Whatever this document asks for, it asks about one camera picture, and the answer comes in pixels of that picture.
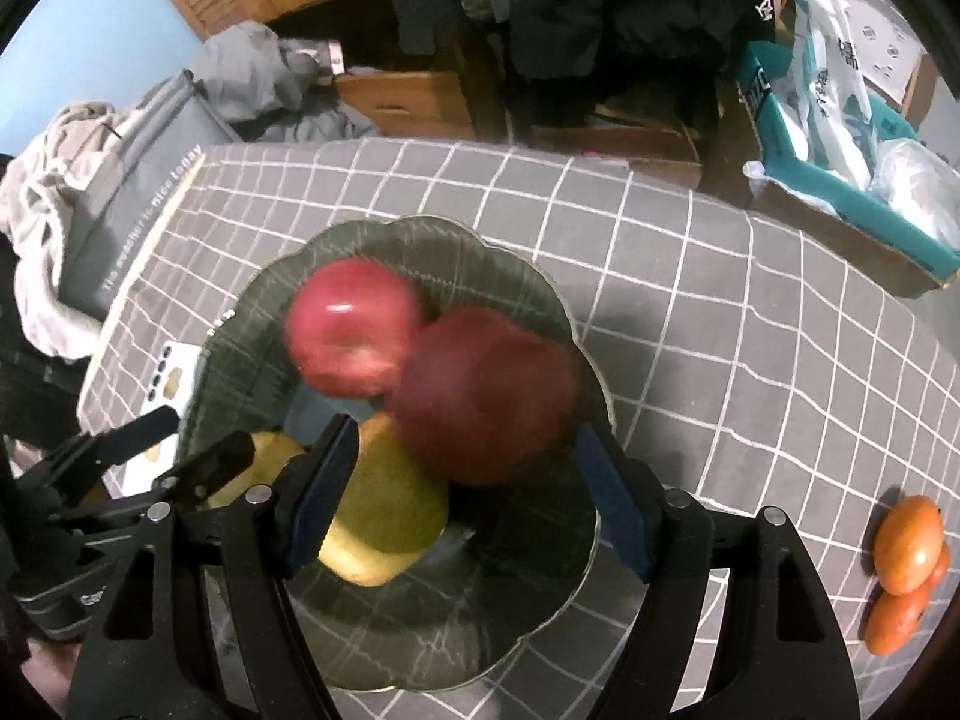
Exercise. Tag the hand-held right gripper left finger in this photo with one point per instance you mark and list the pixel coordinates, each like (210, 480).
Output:
(322, 495)

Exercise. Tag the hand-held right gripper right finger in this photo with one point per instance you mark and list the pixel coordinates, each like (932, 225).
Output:
(619, 510)

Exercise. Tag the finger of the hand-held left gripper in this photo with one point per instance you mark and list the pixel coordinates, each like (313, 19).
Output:
(210, 469)
(120, 446)

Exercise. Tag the yellow pear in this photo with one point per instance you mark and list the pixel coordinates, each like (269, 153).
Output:
(262, 457)
(390, 510)

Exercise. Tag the red apple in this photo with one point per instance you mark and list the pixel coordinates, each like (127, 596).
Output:
(345, 330)
(487, 397)

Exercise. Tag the dark green scalloped plate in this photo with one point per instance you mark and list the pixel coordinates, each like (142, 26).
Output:
(480, 277)

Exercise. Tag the small orange tangerine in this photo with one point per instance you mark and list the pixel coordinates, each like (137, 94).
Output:
(941, 570)

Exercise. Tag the white smartphone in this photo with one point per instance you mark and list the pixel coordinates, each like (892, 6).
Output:
(176, 382)

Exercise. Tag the grey checked tablecloth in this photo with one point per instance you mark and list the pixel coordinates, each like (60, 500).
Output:
(712, 360)

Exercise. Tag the grey fabric storage box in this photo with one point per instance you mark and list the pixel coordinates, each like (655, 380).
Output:
(142, 187)

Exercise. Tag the beige crumpled cloth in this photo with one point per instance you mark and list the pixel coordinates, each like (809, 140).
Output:
(45, 180)

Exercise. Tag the large brown cardboard box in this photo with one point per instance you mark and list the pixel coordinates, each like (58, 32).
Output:
(855, 247)

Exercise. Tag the flat labelled cardboard box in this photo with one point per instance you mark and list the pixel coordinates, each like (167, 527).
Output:
(622, 154)

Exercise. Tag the grey clothes pile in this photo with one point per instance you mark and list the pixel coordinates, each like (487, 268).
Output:
(262, 75)

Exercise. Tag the wooden drawer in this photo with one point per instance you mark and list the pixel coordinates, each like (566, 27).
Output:
(405, 105)

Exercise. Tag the teal plastic crate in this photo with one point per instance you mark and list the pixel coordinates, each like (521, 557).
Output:
(787, 135)

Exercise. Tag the clear plastic bag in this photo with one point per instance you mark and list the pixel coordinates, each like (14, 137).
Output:
(919, 187)

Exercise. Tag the white printed rice bag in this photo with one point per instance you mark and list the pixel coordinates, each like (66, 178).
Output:
(825, 75)

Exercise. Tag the black hooded coat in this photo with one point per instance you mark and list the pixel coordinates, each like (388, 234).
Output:
(600, 0)

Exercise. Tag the white patterned basket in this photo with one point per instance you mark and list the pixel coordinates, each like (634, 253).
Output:
(885, 37)

